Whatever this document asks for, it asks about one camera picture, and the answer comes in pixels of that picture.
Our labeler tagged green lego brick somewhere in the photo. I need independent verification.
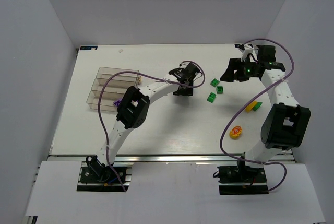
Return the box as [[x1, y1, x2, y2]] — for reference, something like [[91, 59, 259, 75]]
[[216, 86, 224, 94], [210, 78, 220, 87], [207, 92, 217, 103]]

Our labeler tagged green lego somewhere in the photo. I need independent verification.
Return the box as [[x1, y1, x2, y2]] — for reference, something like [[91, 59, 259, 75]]
[[252, 102, 262, 111]]

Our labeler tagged yellow lego brick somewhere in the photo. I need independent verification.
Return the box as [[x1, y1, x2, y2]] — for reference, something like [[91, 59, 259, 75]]
[[245, 100, 257, 112]]

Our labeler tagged yellow round toy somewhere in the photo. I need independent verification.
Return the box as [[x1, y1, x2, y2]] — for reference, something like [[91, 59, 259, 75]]
[[229, 125, 243, 139]]

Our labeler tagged purple lego brick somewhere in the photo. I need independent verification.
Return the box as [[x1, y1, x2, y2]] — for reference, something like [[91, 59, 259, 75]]
[[113, 100, 121, 107]]

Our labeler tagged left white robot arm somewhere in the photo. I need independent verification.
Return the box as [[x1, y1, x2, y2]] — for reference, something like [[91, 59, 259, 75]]
[[96, 61, 206, 167]]

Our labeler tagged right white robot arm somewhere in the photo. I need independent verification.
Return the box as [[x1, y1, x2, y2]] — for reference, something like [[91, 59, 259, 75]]
[[220, 44, 311, 169]]

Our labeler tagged clear middle container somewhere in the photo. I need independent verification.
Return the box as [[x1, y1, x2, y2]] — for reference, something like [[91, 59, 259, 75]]
[[91, 78, 138, 97]]

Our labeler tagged clear container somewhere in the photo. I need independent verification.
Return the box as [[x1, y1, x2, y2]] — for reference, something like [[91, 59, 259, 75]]
[[91, 78, 138, 97], [97, 66, 141, 85], [86, 90, 122, 112]]

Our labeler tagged clear front container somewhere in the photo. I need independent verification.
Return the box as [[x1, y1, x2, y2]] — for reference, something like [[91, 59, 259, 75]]
[[86, 90, 122, 112]]

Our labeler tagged clear back container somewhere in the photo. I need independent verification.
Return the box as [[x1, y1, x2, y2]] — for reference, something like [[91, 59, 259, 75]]
[[97, 66, 141, 85]]

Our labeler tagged left blue corner label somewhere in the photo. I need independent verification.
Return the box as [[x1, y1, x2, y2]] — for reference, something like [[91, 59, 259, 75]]
[[79, 45, 98, 51]]

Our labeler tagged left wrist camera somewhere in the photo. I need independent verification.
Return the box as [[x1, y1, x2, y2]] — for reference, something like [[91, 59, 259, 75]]
[[179, 62, 190, 69]]

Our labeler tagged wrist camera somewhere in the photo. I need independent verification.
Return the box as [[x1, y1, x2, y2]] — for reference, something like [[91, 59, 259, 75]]
[[179, 62, 190, 69], [238, 44, 254, 62]]

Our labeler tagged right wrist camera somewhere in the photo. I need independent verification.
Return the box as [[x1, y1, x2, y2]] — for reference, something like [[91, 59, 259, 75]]
[[238, 44, 254, 62]]

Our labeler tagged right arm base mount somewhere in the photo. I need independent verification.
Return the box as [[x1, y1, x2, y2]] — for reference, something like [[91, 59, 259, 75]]
[[212, 166, 269, 195]]

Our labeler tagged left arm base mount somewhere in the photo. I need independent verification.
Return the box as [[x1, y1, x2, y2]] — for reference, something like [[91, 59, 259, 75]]
[[77, 156, 132, 193]]

